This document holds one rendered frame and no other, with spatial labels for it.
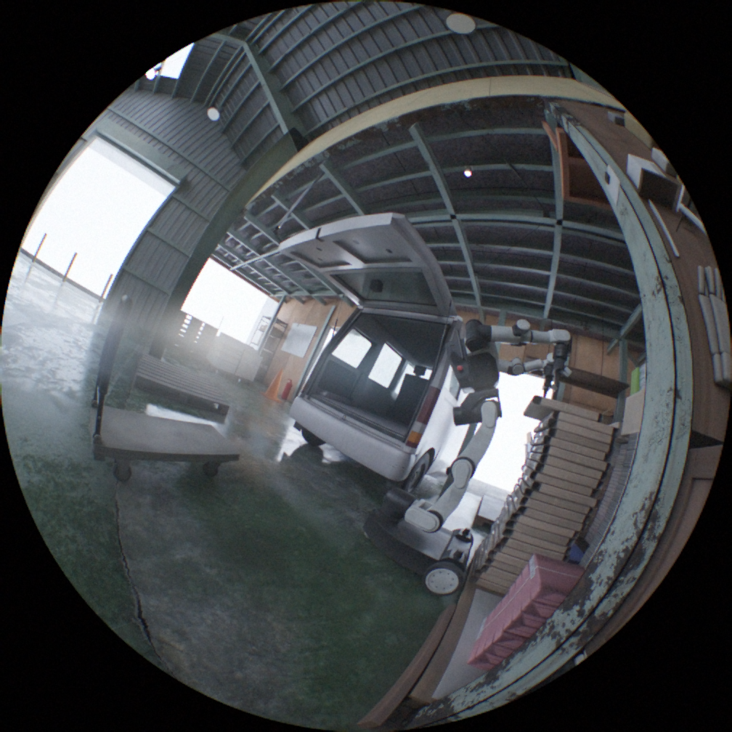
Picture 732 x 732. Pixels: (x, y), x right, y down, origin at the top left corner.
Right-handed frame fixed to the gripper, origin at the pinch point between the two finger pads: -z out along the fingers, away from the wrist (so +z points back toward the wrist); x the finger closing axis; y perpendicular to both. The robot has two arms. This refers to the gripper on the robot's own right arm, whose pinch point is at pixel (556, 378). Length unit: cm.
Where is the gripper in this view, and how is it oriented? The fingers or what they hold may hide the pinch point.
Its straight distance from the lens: 133.2
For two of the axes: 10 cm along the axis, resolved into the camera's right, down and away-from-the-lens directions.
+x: 5.2, 3.3, 7.9
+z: 3.8, -9.2, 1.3
